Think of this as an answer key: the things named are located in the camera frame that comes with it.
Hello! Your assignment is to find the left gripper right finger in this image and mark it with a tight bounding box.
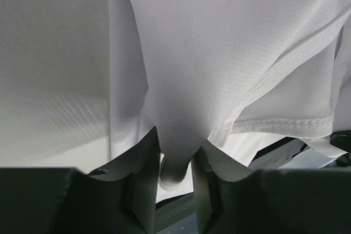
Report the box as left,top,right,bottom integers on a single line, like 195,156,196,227
191,142,350,233

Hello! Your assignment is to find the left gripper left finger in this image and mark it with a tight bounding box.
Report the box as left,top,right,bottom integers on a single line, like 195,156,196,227
1,129,160,233

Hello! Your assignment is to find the white t shirt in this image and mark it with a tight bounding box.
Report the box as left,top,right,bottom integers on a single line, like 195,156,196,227
108,0,350,201

